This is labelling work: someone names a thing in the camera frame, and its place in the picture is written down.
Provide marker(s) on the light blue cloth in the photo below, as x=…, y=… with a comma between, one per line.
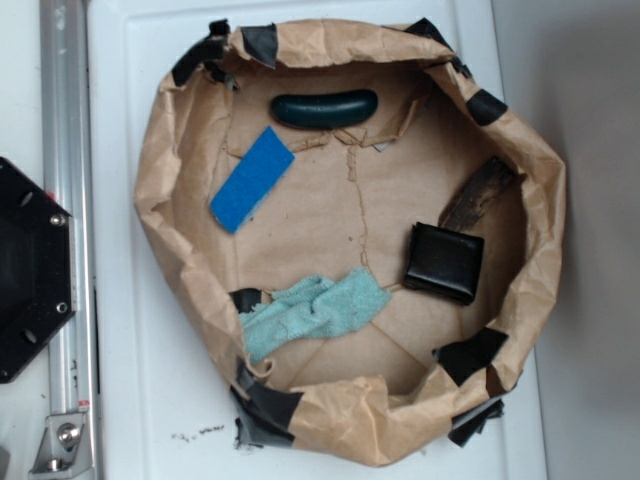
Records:
x=316, y=307

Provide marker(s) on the brown wood piece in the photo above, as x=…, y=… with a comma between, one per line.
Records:
x=475, y=196

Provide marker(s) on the brown paper bag bin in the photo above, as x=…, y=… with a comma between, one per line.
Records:
x=425, y=366

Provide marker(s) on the blue rectangular sponge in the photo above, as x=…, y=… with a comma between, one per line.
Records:
x=251, y=181

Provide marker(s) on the black square pouch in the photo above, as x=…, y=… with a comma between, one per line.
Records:
x=444, y=262

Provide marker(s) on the dark green curved object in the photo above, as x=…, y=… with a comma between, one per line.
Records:
x=325, y=111

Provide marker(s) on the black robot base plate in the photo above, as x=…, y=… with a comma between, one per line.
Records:
x=36, y=274

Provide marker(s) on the aluminium rail frame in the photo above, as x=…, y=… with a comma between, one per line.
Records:
x=73, y=362

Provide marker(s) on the metal corner bracket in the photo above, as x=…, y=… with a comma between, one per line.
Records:
x=64, y=451

